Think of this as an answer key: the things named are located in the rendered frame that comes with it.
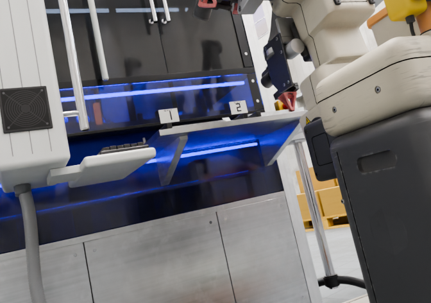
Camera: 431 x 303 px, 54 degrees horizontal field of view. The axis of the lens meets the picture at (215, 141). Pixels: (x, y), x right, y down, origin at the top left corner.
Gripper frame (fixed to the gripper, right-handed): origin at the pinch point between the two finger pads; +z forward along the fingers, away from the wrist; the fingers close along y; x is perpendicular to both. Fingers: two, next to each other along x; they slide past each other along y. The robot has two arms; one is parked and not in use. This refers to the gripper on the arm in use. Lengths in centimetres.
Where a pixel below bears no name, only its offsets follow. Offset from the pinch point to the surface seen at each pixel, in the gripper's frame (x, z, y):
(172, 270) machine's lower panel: 53, 47, 38
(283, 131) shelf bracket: 0.7, 6.1, 9.5
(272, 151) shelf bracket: 0.5, 10.1, 22.6
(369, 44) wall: -580, -272, 436
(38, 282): 101, 39, 13
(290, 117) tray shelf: 8.7, 6.2, -8.8
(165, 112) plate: 42, -17, 29
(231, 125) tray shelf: 33.5, 5.9, -8.4
